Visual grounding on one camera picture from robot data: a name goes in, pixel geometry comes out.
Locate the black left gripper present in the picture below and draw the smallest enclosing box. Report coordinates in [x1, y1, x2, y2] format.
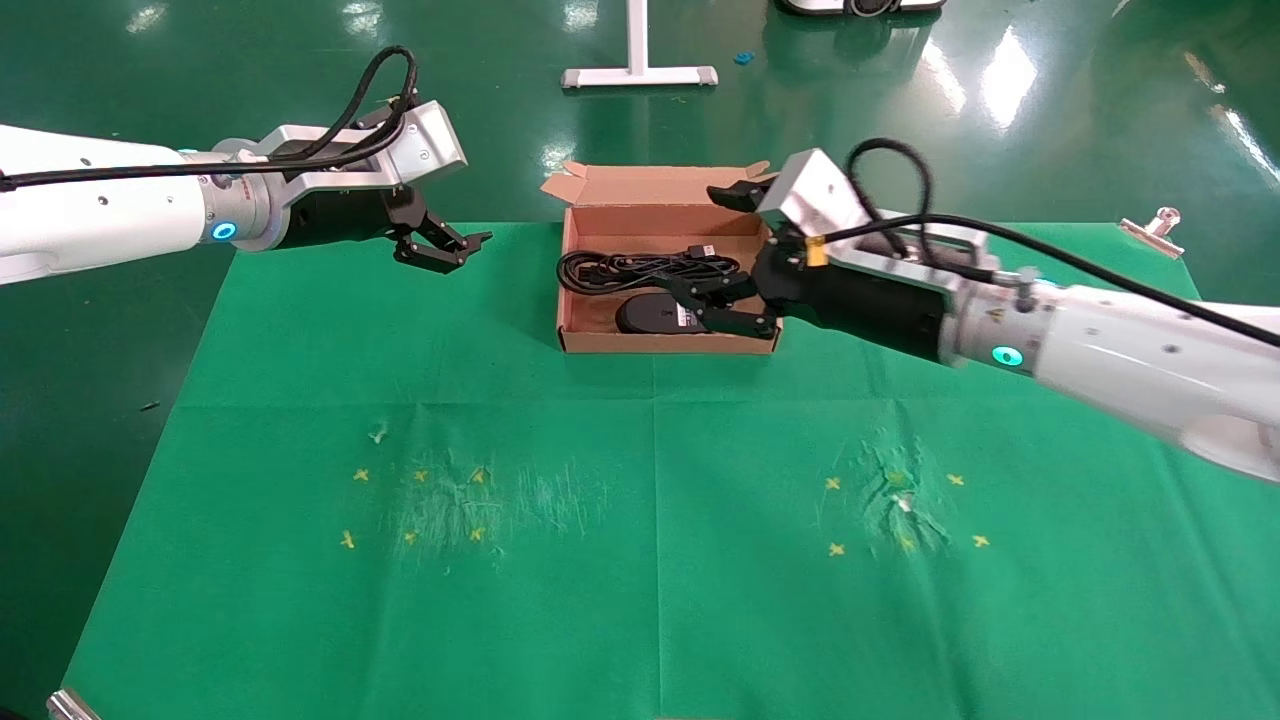
[273, 185, 494, 275]

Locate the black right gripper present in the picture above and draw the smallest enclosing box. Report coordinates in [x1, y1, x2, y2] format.
[655, 179, 948, 364]

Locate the black wired computer mouse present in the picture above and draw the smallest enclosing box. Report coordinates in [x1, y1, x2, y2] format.
[614, 292, 707, 337]

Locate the black data cable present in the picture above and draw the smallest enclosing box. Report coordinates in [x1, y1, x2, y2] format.
[556, 243, 743, 298]

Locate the open brown cardboard box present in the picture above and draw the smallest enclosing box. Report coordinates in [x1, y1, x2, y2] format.
[541, 160, 797, 356]

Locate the white T-shaped stand base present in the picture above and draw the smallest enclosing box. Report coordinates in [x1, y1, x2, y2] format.
[560, 0, 719, 91]

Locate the green table cloth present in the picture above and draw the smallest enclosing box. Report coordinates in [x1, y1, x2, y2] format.
[60, 222, 1280, 720]

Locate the white and black machine base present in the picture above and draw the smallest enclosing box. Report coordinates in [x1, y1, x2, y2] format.
[778, 0, 947, 19]

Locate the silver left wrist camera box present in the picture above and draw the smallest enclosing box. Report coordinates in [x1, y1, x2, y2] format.
[255, 99, 469, 197]

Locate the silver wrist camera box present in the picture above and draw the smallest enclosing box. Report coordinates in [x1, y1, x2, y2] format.
[255, 99, 469, 197]
[757, 148, 1001, 293]

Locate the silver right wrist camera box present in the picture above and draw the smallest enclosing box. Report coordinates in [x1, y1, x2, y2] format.
[757, 148, 1001, 293]

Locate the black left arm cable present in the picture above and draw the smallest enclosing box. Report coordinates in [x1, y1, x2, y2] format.
[0, 45, 420, 193]

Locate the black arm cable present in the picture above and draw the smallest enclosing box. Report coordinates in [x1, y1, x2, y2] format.
[808, 138, 1280, 351]
[0, 45, 420, 193]

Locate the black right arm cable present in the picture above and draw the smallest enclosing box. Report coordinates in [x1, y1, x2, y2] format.
[808, 138, 1280, 351]

